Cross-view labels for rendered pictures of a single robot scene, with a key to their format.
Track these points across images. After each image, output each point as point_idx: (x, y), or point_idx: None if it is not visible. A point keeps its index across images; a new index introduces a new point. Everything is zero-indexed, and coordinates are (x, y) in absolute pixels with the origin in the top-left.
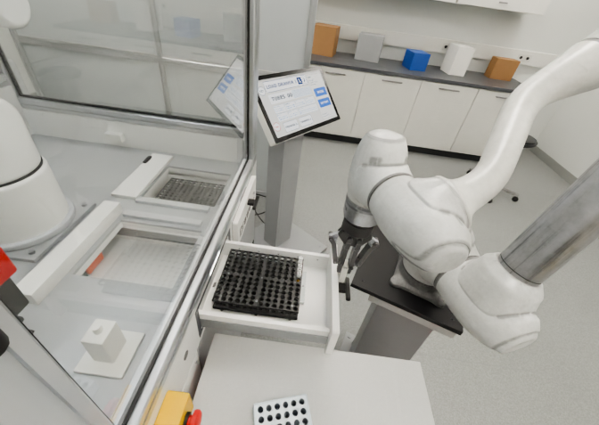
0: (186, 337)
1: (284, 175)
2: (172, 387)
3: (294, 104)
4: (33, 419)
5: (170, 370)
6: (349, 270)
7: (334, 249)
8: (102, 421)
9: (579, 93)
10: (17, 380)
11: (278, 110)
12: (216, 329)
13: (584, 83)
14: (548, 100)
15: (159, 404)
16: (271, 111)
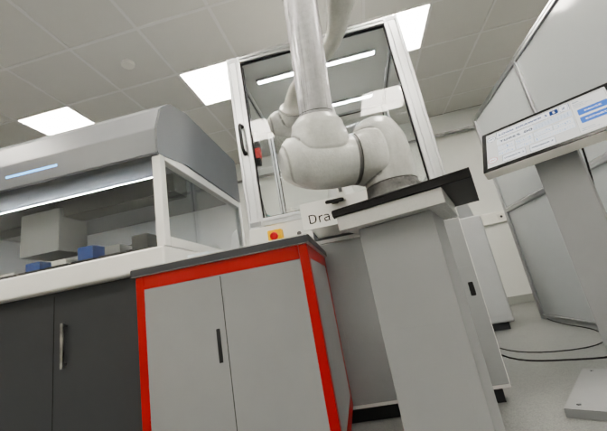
0: (301, 223)
1: (566, 227)
2: (285, 234)
3: (530, 135)
4: (248, 175)
5: (286, 223)
6: (338, 188)
7: None
8: (257, 197)
9: (332, 11)
10: (249, 166)
11: (502, 147)
12: (340, 267)
13: (327, 11)
14: (326, 32)
15: (276, 229)
16: (493, 151)
